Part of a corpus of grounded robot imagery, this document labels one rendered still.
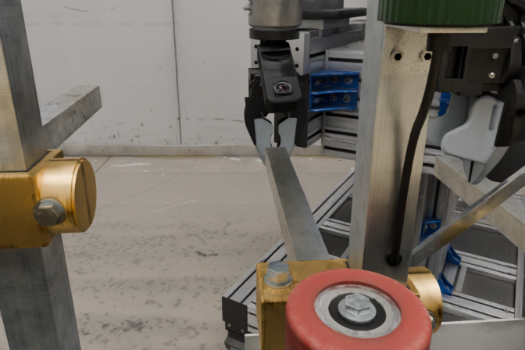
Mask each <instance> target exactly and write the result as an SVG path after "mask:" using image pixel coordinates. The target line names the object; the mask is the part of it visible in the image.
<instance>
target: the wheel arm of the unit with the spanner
mask: <svg viewBox="0 0 525 350"><path fill-rule="evenodd" d="M266 172H267V175H268V178H269V182H270V187H271V191H272V194H273V200H274V204H275V207H276V211H277V216H278V220H279V224H280V229H281V233H282V236H283V239H284V245H285V249H286V253H287V258H288V262H290V261H307V260H324V259H330V256H329V254H328V251H327V248H326V246H325V244H324V242H323V239H322V236H321V234H320V231H319V228H318V226H317V225H316V221H315V219H314V217H313V214H312V211H311V209H310V207H309V203H308V202H307V199H306V197H305V194H304V191H303V190H302V186H301V184H300V182H299V180H298V177H297V174H296V172H295V169H294V167H293V165H292V162H291V159H290V157H289V154H288V151H287V149H286V147H269V148H266Z"/></svg>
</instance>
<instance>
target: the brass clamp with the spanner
mask: <svg viewBox="0 0 525 350"><path fill-rule="evenodd" d="M284 263H287V264H288V265H289V273H290V275H291V276H292V282H291V284H290V285H289V286H287V287H284V288H273V287H270V286H268V285H267V284H266V283H265V281H264V276H265V274H266V273H267V267H268V264H269V262H259V263H257V264H256V316H257V324H258V332H259V347H260V350H284V349H285V312H286V304H287V300H288V296H289V294H290V293H291V291H292V290H293V288H294V287H295V286H296V285H297V284H298V283H299V282H301V281H302V280H304V279H305V278H307V277H309V276H311V275H313V274H314V273H318V272H321V271H324V270H332V269H345V268H347V269H350V267H349V265H348V259H324V260H307V261H290V262H284ZM407 288H408V289H409V290H410V291H411V292H413V293H414V294H415V295H416V296H417V297H418V298H419V299H420V301H421V302H422V303H423V304H424V305H425V307H426V308H427V311H428V312H429V315H430V319H431V324H432V334H433V333H436V332H437V331H438V329H439V327H440V326H441V322H442V318H443V303H442V297H441V291H440V288H439V286H438V283H437V281H436V279H435V277H434V275H432V272H430V271H429V270H428V268H426V267H424V266H416V267H409V275H408V280H407Z"/></svg>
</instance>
